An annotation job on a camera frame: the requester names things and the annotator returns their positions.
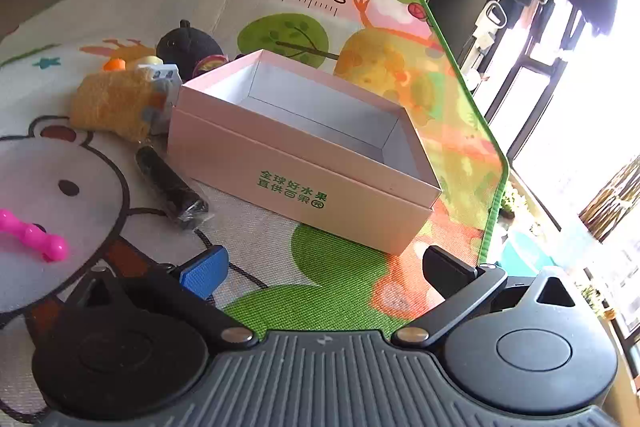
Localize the black item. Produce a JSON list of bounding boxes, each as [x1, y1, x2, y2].
[[134, 145, 210, 230]]

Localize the pink cardboard box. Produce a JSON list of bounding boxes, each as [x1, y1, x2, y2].
[[167, 50, 442, 255]]

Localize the tan plush paw glove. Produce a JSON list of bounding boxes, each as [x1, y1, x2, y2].
[[70, 69, 151, 142]]

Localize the white grey rectangular toy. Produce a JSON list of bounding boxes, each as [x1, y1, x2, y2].
[[137, 64, 182, 135]]

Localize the orange plastic pumpkin toy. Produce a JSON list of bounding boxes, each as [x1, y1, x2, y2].
[[102, 57, 127, 72]]

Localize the black plush cat toy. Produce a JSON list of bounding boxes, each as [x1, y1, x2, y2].
[[155, 20, 224, 82]]

